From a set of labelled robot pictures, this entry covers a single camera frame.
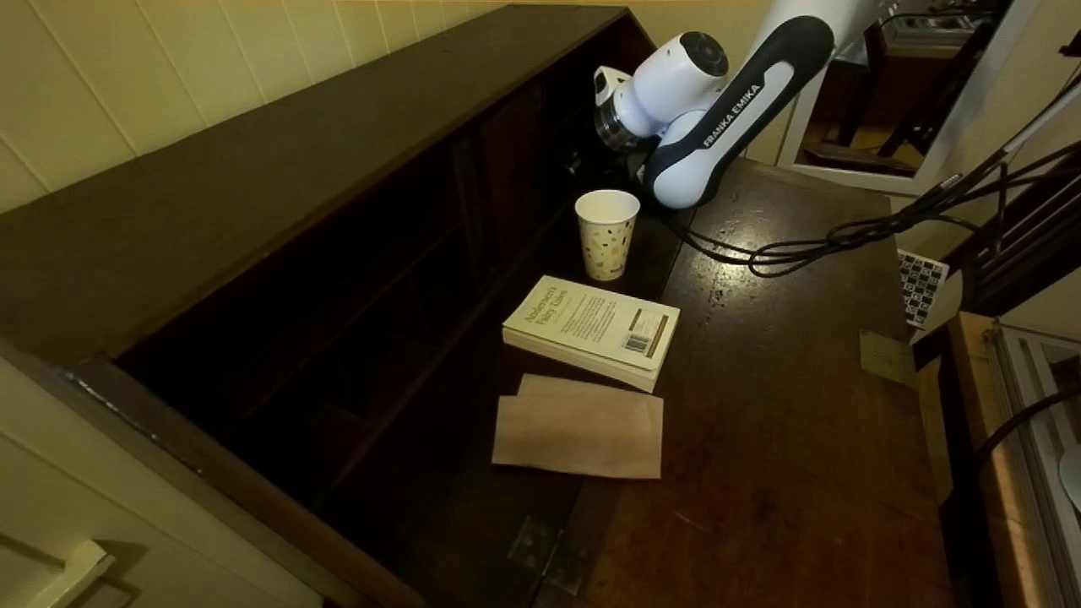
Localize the white perforated panel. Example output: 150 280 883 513
898 252 948 329

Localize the black cable bundle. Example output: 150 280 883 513
661 66 1081 280

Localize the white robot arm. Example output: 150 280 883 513
592 0 890 209

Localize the brown paper envelope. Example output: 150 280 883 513
491 376 665 479

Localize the dark wooden secretary desk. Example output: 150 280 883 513
0 8 952 608

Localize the wooden side table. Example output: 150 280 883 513
939 313 1066 608

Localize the white paperback book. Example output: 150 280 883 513
500 274 680 393

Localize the white dotted paper cup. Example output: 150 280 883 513
576 190 642 284

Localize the small beige paper note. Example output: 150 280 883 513
860 333 917 387

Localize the dark wooden chair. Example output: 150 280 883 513
946 146 1081 313

